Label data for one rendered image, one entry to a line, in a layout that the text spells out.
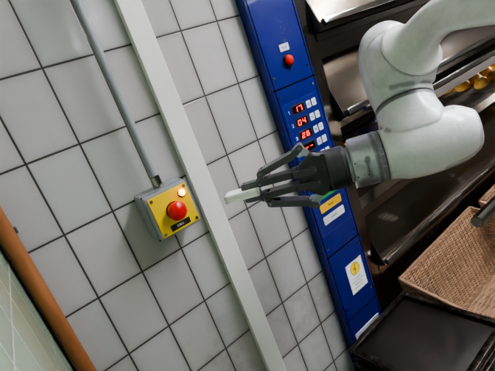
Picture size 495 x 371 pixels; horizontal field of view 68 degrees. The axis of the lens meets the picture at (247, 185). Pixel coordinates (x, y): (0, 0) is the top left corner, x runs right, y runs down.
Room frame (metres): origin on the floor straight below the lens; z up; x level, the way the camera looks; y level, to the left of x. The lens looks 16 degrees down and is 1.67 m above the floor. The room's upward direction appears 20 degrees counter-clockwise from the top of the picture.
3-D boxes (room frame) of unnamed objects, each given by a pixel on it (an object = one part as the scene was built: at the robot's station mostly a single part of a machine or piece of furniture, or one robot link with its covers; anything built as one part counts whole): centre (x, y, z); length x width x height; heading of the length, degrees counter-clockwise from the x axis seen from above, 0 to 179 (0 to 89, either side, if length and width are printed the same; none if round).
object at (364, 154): (0.61, -0.21, 1.46); 0.09 x 0.06 x 0.09; 165
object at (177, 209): (0.72, 0.15, 1.46); 0.04 x 0.04 x 0.04; 30
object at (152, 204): (0.76, 0.18, 1.46); 0.10 x 0.07 x 0.10; 120
